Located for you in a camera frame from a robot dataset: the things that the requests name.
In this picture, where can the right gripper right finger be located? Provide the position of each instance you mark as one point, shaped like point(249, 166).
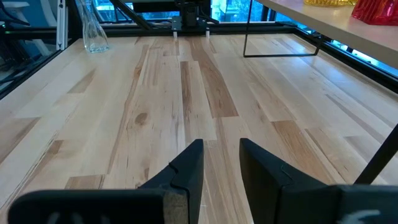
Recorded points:
point(273, 193)

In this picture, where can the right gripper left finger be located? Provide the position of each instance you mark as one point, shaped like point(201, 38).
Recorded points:
point(186, 186)

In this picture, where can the yellow embossed glass jar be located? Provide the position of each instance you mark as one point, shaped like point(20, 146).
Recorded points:
point(329, 2)

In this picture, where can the red pleated glass vase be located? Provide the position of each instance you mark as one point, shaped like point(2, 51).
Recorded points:
point(376, 12)

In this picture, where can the black left arm baseplate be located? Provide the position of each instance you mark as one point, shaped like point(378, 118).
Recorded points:
point(177, 26)

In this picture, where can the clear pleated glass vase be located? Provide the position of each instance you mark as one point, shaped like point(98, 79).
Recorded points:
point(93, 40)

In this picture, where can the silver aluminium profile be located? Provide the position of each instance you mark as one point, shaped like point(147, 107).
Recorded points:
point(61, 25)

